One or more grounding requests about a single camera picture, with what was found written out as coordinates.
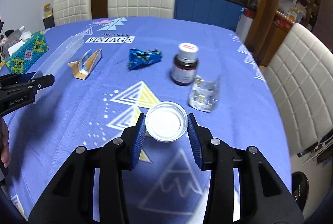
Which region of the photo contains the clear plastic packaging strip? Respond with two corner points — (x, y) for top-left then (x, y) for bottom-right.
(33, 35), (85, 104)

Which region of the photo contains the gold foil wrapper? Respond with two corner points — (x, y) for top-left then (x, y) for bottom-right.
(68, 49), (102, 80)

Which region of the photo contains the blue foil candy wrapper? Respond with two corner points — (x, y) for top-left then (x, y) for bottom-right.
(127, 49), (163, 70)

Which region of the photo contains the silver pill blister pack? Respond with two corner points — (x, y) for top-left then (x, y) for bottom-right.
(189, 75), (220, 113)

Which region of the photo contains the white plastic lid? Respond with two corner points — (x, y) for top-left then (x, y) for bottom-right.
(145, 101), (188, 143)

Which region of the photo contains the brown medicine bottle white cap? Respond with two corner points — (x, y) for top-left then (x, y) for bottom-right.
(170, 43), (199, 86)

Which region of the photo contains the black round trash bin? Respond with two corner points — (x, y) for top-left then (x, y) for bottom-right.
(292, 172), (309, 211)

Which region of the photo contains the person's left hand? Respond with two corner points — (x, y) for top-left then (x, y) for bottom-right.
(1, 118), (11, 168)

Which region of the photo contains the beaded tissue box cover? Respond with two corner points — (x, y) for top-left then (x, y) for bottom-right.
(5, 31), (49, 74)

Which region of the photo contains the blue patterned tablecloth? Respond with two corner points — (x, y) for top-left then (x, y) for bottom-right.
(5, 17), (291, 215)

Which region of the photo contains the cream chair far left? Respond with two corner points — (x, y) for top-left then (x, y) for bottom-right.
(52, 0), (92, 26)

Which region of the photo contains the cream chair right side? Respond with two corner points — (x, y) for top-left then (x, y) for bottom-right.
(264, 23), (332, 155)

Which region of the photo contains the blue kitchen counter cabinet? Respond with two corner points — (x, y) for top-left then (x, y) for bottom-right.
(174, 0), (244, 31)

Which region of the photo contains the white appliance red lid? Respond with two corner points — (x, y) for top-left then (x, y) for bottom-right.
(235, 8), (256, 43)

